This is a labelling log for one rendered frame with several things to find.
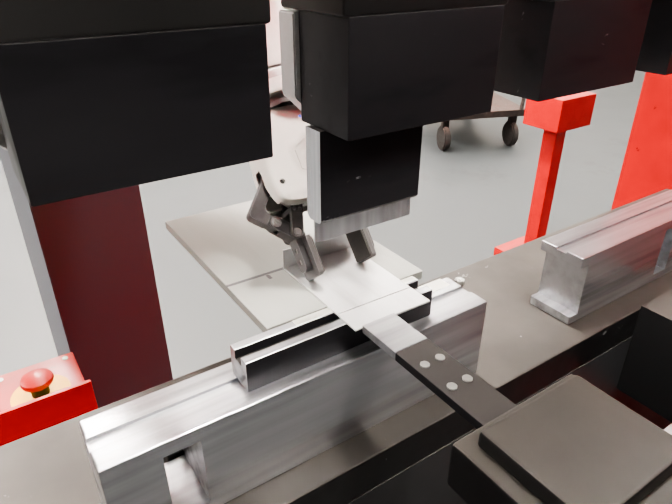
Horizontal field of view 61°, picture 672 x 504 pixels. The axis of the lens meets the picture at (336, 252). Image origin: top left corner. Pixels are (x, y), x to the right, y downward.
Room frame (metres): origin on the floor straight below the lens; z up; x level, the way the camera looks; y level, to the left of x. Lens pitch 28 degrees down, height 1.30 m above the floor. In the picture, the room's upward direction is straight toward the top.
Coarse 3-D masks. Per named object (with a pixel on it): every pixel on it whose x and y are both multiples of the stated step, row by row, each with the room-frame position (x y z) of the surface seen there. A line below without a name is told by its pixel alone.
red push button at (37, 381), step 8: (40, 368) 0.58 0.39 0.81; (24, 376) 0.56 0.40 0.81; (32, 376) 0.56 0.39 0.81; (40, 376) 0.56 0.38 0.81; (48, 376) 0.57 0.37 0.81; (24, 384) 0.55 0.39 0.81; (32, 384) 0.55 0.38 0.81; (40, 384) 0.55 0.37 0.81; (48, 384) 0.56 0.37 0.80; (32, 392) 0.56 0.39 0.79; (40, 392) 0.56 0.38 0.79; (48, 392) 0.56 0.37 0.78
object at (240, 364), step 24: (408, 312) 0.45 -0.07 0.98; (264, 336) 0.39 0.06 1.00; (288, 336) 0.40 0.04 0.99; (312, 336) 0.39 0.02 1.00; (336, 336) 0.41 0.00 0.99; (360, 336) 0.42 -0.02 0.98; (240, 360) 0.37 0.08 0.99; (264, 360) 0.37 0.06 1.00; (288, 360) 0.38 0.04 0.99; (312, 360) 0.39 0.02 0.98; (264, 384) 0.37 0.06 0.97
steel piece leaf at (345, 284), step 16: (336, 240) 0.54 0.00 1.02; (288, 256) 0.51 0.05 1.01; (320, 256) 0.53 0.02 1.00; (336, 256) 0.53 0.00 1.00; (352, 256) 0.53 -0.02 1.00; (288, 272) 0.50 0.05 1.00; (336, 272) 0.50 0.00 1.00; (352, 272) 0.50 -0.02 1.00; (368, 272) 0.50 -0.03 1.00; (384, 272) 0.50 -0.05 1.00; (320, 288) 0.47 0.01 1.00; (336, 288) 0.47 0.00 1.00; (352, 288) 0.47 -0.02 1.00; (368, 288) 0.47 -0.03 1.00; (384, 288) 0.47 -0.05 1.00; (400, 288) 0.47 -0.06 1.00; (336, 304) 0.44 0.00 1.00; (352, 304) 0.44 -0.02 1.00
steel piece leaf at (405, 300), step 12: (408, 288) 0.47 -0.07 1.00; (384, 300) 0.45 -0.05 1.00; (396, 300) 0.45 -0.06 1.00; (408, 300) 0.45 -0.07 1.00; (420, 300) 0.45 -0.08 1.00; (348, 312) 0.43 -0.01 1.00; (360, 312) 0.43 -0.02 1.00; (372, 312) 0.43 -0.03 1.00; (384, 312) 0.43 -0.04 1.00; (396, 312) 0.43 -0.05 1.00; (348, 324) 0.41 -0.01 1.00; (360, 324) 0.41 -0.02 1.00
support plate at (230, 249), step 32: (192, 224) 0.61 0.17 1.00; (224, 224) 0.61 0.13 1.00; (192, 256) 0.55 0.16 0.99; (224, 256) 0.54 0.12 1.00; (256, 256) 0.54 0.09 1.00; (384, 256) 0.54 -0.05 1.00; (224, 288) 0.48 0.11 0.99; (256, 288) 0.47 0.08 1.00; (288, 288) 0.47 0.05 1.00; (256, 320) 0.42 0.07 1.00; (288, 320) 0.42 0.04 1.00
